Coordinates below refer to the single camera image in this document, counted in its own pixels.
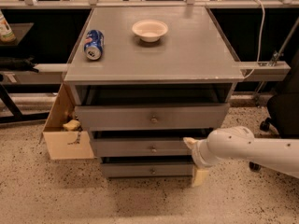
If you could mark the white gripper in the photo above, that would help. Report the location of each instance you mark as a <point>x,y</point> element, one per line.
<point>198,154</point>

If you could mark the grey drawer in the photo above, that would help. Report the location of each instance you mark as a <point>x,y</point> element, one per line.
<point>151,117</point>
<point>119,170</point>
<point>139,147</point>

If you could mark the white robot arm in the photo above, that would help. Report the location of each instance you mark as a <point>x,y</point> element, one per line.
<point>281,155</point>

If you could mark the grey top drawer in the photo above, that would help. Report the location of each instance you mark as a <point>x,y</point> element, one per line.
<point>151,117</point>

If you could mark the grey bottom drawer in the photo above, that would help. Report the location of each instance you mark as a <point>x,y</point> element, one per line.
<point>119,170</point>

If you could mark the grey drawer cabinet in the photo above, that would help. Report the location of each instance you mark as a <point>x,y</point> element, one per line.
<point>150,93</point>

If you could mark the black office chair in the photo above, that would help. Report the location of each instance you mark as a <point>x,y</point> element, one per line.
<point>283,108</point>

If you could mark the yellow object in box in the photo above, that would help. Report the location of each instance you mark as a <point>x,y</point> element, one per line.
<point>72,125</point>

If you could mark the cardboard box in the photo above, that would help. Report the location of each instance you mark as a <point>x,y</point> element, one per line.
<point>63,144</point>

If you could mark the white bowl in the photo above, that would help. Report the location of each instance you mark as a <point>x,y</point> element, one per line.
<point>150,30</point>

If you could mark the blue soda can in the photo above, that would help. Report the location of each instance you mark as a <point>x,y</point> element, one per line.
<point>94,45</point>

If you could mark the black cloth bundle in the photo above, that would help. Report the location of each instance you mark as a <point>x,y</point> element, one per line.
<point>17,64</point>

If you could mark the black side shelf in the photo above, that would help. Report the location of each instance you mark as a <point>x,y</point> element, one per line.
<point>20,30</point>

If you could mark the green labelled bottle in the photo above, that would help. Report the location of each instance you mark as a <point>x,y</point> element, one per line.
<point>6,33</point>

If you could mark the metal rail frame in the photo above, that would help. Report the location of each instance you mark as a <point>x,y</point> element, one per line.
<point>46,4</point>

